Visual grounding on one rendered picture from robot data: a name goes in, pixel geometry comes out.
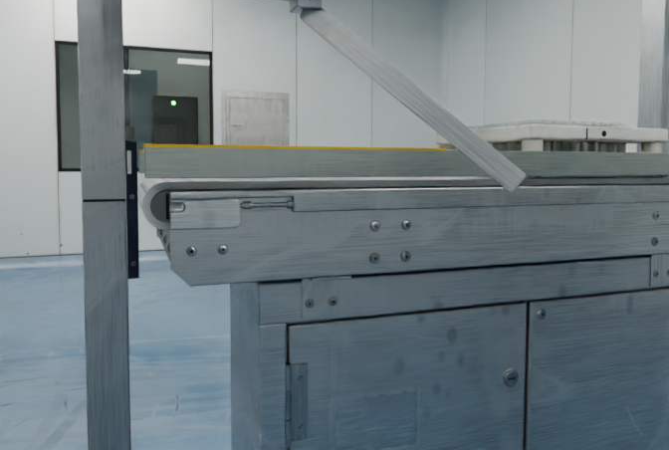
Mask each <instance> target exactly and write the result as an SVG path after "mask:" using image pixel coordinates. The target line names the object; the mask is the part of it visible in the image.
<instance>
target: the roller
mask: <svg viewBox="0 0 669 450"><path fill-rule="evenodd" d="M169 191H174V190H172V189H167V190H161V191H159V192H157V193H156V194H155V195H154V196H153V197H152V199H151V202H150V210H151V213H152V215H153V216H154V217H155V218H156V219H157V220H159V221H162V222H169V194H168V192H169Z"/></svg>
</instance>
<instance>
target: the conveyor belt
mask: <svg viewBox="0 0 669 450"><path fill-rule="evenodd" d="M649 183H669V175H667V176H666V177H664V178H645V177H543V179H525V180H524V181H523V182H522V183H521V184H520V185H569V184H649ZM487 185H500V184H499V183H498V182H497V181H496V180H494V179H493V178H492V177H491V176H450V177H276V178H146V179H144V180H143V181H142V182H141V183H140V185H139V187H138V190H137V197H138V200H139V203H140V206H141V209H142V212H143V215H144V217H145V219H146V220H147V221H148V223H150V224H151V225H152V226H153V227H156V228H158V229H162V230H169V222H162V221H159V220H157V219H156V218H155V217H154V216H153V215H152V213H151V210H150V202H151V199H152V197H153V196H154V195H155V194H156V193H157V192H159V191H161V190H167V189H243V188H325V187H405V186H487Z"/></svg>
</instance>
